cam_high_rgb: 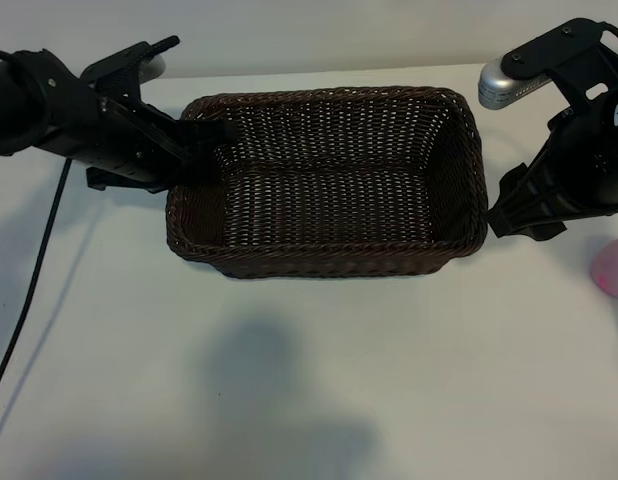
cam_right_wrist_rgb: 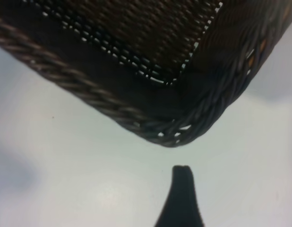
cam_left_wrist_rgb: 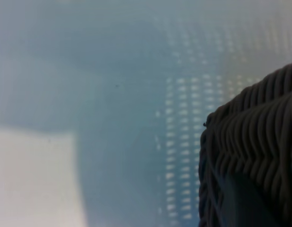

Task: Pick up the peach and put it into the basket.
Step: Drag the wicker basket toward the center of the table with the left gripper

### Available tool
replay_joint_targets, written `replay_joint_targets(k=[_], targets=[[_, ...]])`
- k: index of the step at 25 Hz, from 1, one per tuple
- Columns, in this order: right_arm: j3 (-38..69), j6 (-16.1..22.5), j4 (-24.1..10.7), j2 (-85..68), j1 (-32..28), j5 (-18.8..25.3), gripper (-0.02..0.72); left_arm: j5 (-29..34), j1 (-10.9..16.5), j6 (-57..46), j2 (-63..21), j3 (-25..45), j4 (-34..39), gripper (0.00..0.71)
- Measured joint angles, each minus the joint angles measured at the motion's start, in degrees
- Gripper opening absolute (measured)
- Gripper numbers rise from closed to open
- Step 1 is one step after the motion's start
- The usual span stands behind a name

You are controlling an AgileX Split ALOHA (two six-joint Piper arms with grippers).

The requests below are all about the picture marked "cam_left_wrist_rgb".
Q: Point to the dark brown wicker basket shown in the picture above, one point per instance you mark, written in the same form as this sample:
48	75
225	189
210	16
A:
254	132

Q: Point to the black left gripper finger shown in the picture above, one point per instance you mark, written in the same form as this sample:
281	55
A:
247	205

